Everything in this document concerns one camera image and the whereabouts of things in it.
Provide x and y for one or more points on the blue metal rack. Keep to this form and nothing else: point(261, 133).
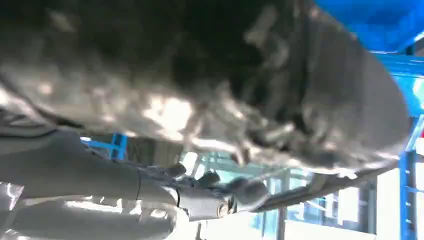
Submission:
point(381, 23)

